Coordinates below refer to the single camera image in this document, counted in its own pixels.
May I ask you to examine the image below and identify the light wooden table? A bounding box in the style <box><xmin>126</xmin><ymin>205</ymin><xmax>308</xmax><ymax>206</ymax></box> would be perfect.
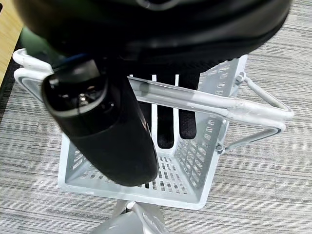
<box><xmin>0</xmin><ymin>0</ymin><xmax>24</xmax><ymax>88</ymax></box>

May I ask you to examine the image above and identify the grey plastic lattice basket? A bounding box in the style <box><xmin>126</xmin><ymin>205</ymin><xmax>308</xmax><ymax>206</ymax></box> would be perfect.
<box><xmin>57</xmin><ymin>55</ymin><xmax>249</xmax><ymax>211</ymax></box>

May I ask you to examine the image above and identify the white wire basket handle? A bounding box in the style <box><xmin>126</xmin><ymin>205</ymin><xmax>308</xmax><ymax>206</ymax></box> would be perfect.
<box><xmin>13</xmin><ymin>68</ymin><xmax>286</xmax><ymax>155</ymax></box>
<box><xmin>12</xmin><ymin>48</ymin><xmax>295</xmax><ymax>120</ymax></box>

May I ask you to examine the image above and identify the dark green object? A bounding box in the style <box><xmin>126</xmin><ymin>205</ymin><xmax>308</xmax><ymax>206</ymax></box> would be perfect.
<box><xmin>19</xmin><ymin>26</ymin><xmax>64</xmax><ymax>68</ymax></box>

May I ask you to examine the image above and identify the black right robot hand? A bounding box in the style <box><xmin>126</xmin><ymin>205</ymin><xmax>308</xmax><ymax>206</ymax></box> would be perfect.
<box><xmin>12</xmin><ymin>0</ymin><xmax>293</xmax><ymax>188</ymax></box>

